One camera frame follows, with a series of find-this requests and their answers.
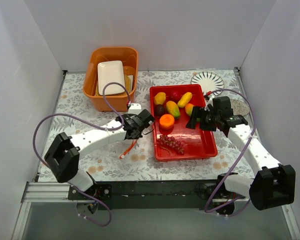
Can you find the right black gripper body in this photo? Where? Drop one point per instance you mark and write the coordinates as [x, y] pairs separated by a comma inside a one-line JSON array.
[[205, 120]]

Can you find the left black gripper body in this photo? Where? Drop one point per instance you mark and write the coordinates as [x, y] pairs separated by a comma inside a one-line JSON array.
[[142, 122]]

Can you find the clear zip top bag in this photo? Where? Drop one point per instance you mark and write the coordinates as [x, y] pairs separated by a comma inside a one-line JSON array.
[[134, 142]]

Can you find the orange tangerine toy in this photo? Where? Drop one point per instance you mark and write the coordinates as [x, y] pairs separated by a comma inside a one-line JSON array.
[[166, 122]]

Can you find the purple grape bunch toy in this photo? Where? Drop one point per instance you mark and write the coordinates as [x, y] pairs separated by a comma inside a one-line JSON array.
[[170, 144]]

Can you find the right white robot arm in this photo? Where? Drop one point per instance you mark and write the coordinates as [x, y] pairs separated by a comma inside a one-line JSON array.
[[273, 184]]

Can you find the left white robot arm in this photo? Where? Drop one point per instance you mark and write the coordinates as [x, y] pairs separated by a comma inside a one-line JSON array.
[[65, 152]]

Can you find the orange green mango toy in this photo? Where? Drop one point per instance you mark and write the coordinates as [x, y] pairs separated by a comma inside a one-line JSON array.
[[189, 110]]

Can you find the speckled round coaster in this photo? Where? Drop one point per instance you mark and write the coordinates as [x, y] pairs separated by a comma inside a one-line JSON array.
[[239, 107]]

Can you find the green yellow papaya toy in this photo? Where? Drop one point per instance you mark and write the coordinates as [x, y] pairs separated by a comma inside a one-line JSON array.
[[173, 109]]

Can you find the yellow elongated mango toy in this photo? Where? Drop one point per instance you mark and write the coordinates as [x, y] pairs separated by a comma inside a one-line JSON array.
[[185, 99]]

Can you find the red plastic tray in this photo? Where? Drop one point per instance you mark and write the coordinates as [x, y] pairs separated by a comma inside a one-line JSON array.
[[197, 144]]

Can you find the dark brown passion fruit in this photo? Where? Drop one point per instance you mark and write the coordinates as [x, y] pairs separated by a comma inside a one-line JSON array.
[[159, 110]]

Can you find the dark red round fruit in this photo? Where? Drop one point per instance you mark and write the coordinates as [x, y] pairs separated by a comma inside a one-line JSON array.
[[175, 96]]

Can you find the white striped round plate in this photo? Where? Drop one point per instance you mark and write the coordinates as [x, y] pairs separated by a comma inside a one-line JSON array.
[[209, 82]]

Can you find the yellow tray in bin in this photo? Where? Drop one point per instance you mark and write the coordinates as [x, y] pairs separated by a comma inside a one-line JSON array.
[[128, 79]]

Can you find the white rectangular plate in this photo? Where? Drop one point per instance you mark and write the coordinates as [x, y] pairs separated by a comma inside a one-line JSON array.
[[110, 72]]

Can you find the orange plastic bin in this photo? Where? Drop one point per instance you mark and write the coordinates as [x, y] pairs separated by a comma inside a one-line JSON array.
[[130, 59]]

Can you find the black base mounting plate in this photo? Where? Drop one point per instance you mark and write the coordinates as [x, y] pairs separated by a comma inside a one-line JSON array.
[[159, 194]]

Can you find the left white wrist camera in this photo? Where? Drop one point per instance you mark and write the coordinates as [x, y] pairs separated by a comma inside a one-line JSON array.
[[135, 109]]

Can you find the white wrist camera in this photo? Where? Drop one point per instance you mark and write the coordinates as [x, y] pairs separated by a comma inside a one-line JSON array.
[[208, 96], [135, 109]]

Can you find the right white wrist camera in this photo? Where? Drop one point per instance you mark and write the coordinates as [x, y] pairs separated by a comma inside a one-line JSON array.
[[208, 96]]

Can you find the aluminium frame rail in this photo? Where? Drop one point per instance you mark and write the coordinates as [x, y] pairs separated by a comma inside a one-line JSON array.
[[46, 192]]

